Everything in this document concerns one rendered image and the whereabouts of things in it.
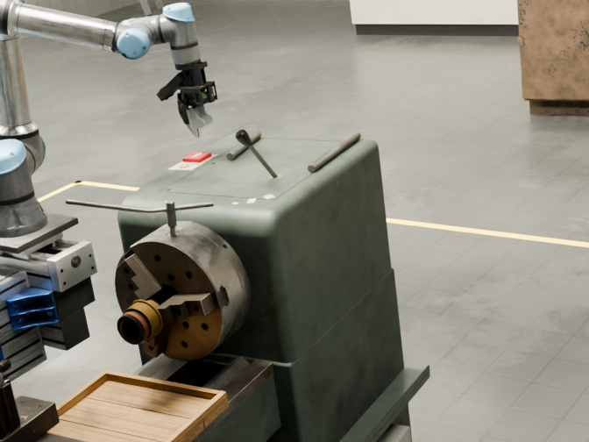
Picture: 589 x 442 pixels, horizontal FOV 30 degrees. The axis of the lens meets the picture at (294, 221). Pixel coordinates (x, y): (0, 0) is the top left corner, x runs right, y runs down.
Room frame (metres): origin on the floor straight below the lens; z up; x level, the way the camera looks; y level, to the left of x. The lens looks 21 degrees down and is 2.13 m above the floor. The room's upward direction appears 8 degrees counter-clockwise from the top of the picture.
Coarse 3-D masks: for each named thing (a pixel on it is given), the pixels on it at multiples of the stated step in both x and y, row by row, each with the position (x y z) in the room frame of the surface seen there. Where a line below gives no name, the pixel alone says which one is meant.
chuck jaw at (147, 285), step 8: (128, 256) 2.43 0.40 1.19; (136, 256) 2.41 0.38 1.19; (120, 264) 2.39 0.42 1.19; (128, 264) 2.38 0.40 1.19; (136, 264) 2.39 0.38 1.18; (120, 272) 2.39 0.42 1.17; (128, 272) 2.38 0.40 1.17; (136, 272) 2.37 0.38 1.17; (144, 272) 2.39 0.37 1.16; (128, 280) 2.38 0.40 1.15; (136, 280) 2.36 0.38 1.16; (144, 280) 2.37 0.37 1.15; (152, 280) 2.38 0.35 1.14; (128, 288) 2.36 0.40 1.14; (136, 288) 2.35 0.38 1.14; (144, 288) 2.35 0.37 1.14; (152, 288) 2.36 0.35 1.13; (160, 288) 2.38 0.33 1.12; (136, 296) 2.32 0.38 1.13; (144, 296) 2.33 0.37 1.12; (152, 296) 2.38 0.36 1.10
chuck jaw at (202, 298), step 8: (176, 296) 2.34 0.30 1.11; (184, 296) 2.33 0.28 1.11; (192, 296) 2.31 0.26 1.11; (200, 296) 2.30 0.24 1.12; (208, 296) 2.30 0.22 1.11; (216, 296) 2.30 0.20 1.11; (224, 296) 2.32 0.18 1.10; (160, 304) 2.32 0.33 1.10; (168, 304) 2.30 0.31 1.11; (176, 304) 2.29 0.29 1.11; (184, 304) 2.29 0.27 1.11; (192, 304) 2.29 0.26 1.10; (200, 304) 2.28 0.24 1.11; (208, 304) 2.29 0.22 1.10; (216, 304) 2.30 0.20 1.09; (224, 304) 2.31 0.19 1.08; (160, 312) 2.29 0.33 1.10; (168, 312) 2.29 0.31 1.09; (176, 312) 2.29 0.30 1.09; (184, 312) 2.28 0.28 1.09; (192, 312) 2.29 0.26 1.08; (200, 312) 2.28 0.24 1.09; (208, 312) 2.28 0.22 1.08; (168, 320) 2.28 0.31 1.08
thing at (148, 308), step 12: (144, 300) 2.30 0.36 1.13; (132, 312) 2.27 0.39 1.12; (144, 312) 2.27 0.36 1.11; (156, 312) 2.28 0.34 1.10; (120, 324) 2.27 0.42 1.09; (132, 324) 2.31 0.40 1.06; (144, 324) 2.25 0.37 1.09; (156, 324) 2.27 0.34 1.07; (132, 336) 2.28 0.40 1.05; (144, 336) 2.24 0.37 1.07
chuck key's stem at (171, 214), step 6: (168, 204) 2.39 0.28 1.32; (174, 204) 2.40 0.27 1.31; (168, 210) 2.39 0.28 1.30; (174, 210) 2.40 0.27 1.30; (168, 216) 2.39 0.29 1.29; (174, 216) 2.40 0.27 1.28; (168, 222) 2.40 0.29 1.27; (174, 222) 2.40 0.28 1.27; (174, 228) 2.40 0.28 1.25; (174, 234) 2.40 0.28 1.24
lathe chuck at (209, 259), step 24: (144, 240) 2.40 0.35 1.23; (168, 240) 2.37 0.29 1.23; (192, 240) 2.38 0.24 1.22; (144, 264) 2.41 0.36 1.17; (168, 264) 2.37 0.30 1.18; (192, 264) 2.33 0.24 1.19; (216, 264) 2.35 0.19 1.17; (120, 288) 2.45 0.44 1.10; (168, 288) 2.46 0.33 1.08; (192, 288) 2.33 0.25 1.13; (216, 288) 2.30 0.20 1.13; (240, 288) 2.37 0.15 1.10; (216, 312) 2.30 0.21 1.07; (240, 312) 2.36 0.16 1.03; (168, 336) 2.39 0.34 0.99; (192, 336) 2.35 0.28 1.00; (216, 336) 2.31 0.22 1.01
